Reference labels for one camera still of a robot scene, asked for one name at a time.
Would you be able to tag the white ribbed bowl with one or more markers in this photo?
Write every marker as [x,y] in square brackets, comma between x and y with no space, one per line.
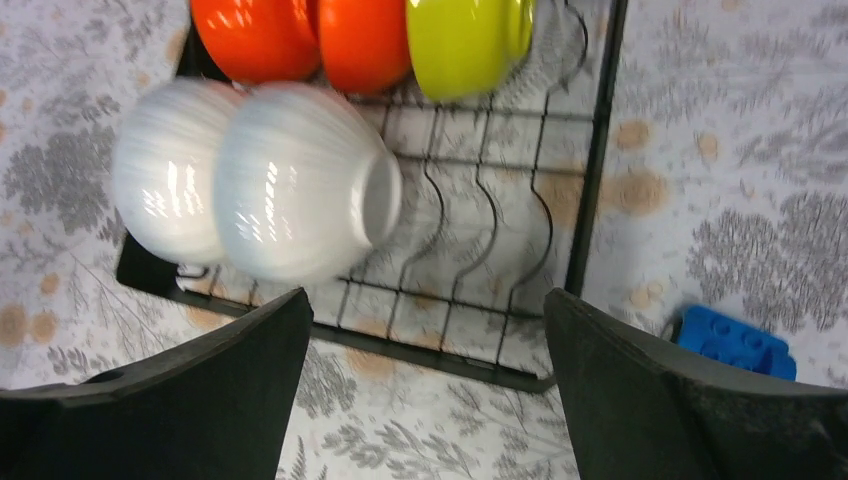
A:
[305,187]
[163,165]

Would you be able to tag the orange bowl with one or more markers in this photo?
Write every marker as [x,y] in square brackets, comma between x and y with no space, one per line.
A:
[258,41]
[363,44]

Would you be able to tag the floral table mat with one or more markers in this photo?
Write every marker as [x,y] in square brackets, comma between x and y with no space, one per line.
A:
[724,184]

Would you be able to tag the lime green bowl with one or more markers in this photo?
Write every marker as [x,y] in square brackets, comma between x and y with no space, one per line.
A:
[460,48]

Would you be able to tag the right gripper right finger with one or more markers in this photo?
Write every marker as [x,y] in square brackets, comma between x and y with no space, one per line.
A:
[640,407]

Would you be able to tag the right orange bowl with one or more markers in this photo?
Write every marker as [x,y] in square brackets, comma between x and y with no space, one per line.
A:
[363,44]

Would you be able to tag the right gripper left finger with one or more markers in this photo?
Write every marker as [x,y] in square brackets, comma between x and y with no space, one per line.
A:
[215,407]

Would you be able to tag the black wire dish rack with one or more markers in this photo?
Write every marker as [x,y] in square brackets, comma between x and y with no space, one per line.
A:
[500,194]

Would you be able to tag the blue toy truck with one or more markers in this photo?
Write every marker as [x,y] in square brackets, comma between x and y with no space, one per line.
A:
[732,342]

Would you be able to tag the left orange bowl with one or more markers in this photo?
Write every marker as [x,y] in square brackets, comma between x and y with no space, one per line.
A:
[258,41]

